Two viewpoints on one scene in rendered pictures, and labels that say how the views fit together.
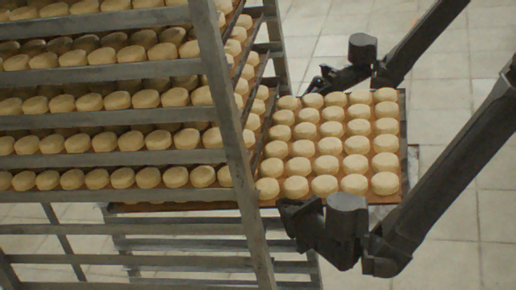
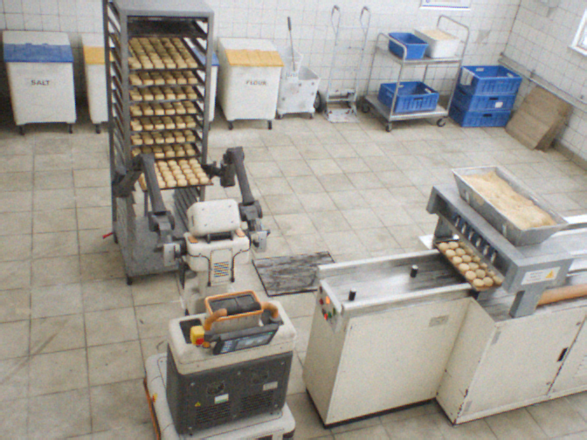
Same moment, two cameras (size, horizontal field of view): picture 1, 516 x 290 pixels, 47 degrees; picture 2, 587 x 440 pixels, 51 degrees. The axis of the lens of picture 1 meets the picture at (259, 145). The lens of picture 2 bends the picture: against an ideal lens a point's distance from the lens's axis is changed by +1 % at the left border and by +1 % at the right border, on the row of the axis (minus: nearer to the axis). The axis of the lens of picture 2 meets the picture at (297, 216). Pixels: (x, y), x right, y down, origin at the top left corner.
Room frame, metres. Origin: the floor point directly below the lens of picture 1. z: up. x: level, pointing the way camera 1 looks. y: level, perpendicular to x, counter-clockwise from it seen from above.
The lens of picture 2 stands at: (-0.56, -2.84, 2.72)
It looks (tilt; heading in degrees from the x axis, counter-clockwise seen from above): 33 degrees down; 45
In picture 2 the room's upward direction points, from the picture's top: 9 degrees clockwise
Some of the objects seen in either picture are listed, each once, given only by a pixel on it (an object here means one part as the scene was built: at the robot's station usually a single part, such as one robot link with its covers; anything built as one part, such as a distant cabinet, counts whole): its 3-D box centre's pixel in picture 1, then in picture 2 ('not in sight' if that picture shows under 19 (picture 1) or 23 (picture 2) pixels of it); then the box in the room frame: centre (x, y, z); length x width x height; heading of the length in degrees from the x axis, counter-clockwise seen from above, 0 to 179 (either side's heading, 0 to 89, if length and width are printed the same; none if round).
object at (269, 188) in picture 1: (266, 188); not in sight; (0.92, 0.00, 0.93); 0.05 x 0.05 x 0.02
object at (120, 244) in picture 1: (208, 244); (183, 204); (1.34, 0.21, 0.42); 0.64 x 0.03 x 0.03; 73
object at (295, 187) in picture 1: (295, 187); not in sight; (0.90, -0.05, 0.93); 0.05 x 0.05 x 0.02
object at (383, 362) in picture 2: not in sight; (381, 340); (1.54, -1.48, 0.45); 0.70 x 0.34 x 0.90; 162
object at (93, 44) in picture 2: not in sight; (115, 84); (1.91, 2.38, 0.38); 0.64 x 0.54 x 0.77; 70
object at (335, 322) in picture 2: not in sight; (329, 305); (1.20, -1.37, 0.77); 0.24 x 0.04 x 0.14; 72
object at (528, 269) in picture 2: not in sight; (488, 245); (2.02, -1.64, 1.01); 0.72 x 0.33 x 0.34; 72
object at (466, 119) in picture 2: not in sight; (478, 113); (5.67, 0.75, 0.10); 0.60 x 0.40 x 0.20; 157
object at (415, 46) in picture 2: not in sight; (406, 45); (4.61, 1.18, 0.88); 0.40 x 0.30 x 0.16; 73
